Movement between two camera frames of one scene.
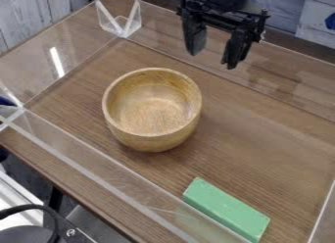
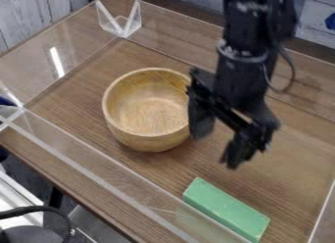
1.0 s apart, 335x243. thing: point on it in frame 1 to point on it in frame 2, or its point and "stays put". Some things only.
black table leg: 55,199 stays put
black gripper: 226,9 to 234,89
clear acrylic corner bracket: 119,25 stays put
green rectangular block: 234,213 stays put
